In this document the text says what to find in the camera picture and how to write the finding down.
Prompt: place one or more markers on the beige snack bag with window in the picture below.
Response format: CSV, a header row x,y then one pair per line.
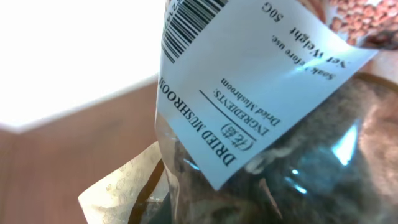
x,y
268,111

